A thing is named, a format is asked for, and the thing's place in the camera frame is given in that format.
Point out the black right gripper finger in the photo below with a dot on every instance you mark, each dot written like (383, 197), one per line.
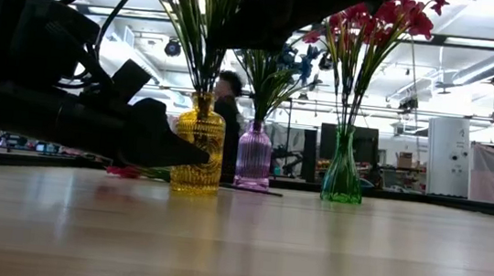
(252, 23)

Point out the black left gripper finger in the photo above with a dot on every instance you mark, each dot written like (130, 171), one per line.
(159, 142)

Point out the yellow embossed glass vase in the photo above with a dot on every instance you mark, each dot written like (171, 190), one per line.
(198, 151)

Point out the pink ribbed glass vase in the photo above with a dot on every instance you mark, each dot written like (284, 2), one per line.
(253, 157)

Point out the green glass vase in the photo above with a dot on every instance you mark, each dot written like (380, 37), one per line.
(342, 175)

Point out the person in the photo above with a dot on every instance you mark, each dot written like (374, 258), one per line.
(229, 108)

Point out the black background monitor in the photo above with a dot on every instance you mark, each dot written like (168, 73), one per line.
(368, 146)

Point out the cardboard box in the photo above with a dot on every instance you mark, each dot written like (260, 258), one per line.
(404, 160)

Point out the white cabinet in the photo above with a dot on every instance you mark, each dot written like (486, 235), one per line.
(448, 154)

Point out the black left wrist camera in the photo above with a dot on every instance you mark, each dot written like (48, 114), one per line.
(54, 44)

